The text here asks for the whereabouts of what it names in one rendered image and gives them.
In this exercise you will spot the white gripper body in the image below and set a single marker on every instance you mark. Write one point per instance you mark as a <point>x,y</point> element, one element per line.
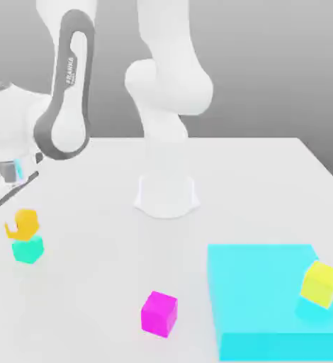
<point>13,192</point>

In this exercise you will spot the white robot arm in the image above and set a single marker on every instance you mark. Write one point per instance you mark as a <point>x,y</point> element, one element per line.
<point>166,85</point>

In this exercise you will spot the small green cube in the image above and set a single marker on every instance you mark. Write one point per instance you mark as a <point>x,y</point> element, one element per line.
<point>27,252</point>

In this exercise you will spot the small magenta cube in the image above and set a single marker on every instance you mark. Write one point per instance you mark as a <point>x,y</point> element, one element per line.
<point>158,314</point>

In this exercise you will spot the small yellow cube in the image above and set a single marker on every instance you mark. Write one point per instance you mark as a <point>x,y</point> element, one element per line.
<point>321,285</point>

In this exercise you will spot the large cyan box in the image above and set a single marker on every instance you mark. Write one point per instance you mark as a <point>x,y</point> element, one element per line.
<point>254,297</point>

